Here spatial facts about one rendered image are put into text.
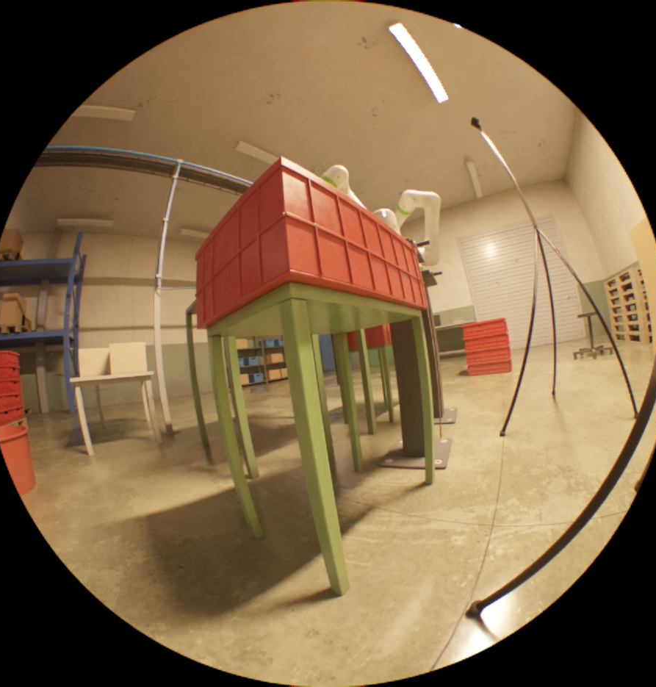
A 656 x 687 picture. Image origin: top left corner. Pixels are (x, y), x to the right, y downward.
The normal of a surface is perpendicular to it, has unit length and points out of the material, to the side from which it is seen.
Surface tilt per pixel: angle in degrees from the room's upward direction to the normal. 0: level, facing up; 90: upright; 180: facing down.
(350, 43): 180
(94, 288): 90
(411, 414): 90
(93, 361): 90
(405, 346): 90
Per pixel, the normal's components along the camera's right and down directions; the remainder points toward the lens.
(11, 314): 0.74, -0.14
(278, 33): 0.14, 0.99
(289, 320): -0.66, 0.04
